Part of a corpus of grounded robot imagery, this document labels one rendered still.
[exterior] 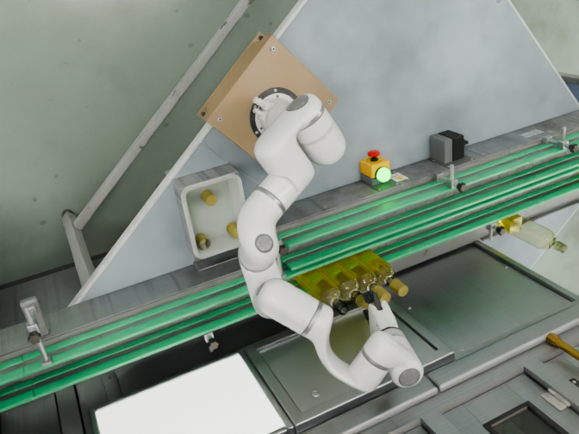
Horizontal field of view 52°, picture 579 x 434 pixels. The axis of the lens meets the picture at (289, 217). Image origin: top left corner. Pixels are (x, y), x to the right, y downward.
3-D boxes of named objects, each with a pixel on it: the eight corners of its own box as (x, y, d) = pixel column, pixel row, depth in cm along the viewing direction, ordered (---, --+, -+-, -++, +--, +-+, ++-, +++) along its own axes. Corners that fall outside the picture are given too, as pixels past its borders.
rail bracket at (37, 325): (32, 331, 158) (39, 379, 140) (11, 278, 151) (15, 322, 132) (51, 324, 160) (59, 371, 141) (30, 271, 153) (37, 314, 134)
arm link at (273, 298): (339, 267, 128) (323, 275, 143) (255, 218, 127) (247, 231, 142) (303, 334, 124) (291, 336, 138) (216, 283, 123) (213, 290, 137)
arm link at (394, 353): (359, 375, 126) (383, 341, 123) (345, 345, 135) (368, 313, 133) (414, 395, 131) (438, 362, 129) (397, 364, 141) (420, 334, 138)
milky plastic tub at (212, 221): (187, 249, 173) (196, 262, 166) (171, 179, 163) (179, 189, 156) (242, 231, 179) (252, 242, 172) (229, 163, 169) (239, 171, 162)
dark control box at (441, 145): (429, 157, 201) (445, 164, 194) (428, 134, 197) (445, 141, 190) (448, 151, 203) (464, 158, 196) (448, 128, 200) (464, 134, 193)
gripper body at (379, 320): (406, 356, 143) (390, 329, 153) (405, 322, 138) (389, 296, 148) (376, 362, 142) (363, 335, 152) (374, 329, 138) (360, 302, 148)
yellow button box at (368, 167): (359, 179, 192) (372, 186, 185) (357, 158, 188) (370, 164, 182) (377, 173, 194) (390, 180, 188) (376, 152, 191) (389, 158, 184)
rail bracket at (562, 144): (539, 144, 203) (571, 154, 192) (540, 123, 200) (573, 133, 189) (548, 140, 205) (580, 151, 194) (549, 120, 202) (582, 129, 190)
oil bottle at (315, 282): (293, 279, 178) (327, 313, 160) (290, 263, 176) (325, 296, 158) (309, 273, 180) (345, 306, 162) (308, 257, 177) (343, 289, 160)
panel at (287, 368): (90, 418, 153) (115, 520, 125) (87, 409, 152) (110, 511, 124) (382, 299, 183) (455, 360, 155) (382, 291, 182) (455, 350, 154)
